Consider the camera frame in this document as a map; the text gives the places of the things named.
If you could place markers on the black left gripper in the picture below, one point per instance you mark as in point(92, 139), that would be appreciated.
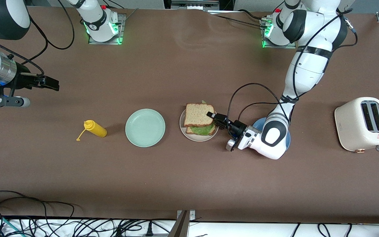
point(235, 126)

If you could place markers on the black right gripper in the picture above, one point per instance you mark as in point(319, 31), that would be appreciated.
point(22, 80)

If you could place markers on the green lettuce leaf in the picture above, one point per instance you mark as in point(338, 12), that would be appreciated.
point(202, 130)

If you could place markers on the brown bread slice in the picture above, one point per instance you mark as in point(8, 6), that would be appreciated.
point(197, 114)
point(189, 130)

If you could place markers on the yellow mustard squeeze bottle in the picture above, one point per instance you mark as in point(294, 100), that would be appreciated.
point(97, 130)

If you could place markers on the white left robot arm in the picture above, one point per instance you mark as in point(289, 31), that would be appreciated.
point(304, 72)

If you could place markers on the beige plate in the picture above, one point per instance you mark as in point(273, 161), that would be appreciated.
point(199, 138)

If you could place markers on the blue plate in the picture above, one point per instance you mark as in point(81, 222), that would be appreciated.
point(258, 122)

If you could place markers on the mint green plate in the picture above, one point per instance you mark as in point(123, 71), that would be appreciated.
point(145, 128)

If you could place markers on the white shelf board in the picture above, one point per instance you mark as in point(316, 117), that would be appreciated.
point(242, 230)

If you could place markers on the black metal equipment box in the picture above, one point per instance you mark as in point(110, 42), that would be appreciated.
point(192, 5)

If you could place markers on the cream white toaster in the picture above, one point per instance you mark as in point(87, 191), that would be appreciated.
point(350, 128)

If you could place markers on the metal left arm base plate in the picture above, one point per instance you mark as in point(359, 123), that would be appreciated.
point(276, 46)

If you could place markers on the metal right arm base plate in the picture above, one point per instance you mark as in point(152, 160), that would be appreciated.
point(122, 23)

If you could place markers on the grey metal bracket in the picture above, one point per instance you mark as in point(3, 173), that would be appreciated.
point(181, 227)

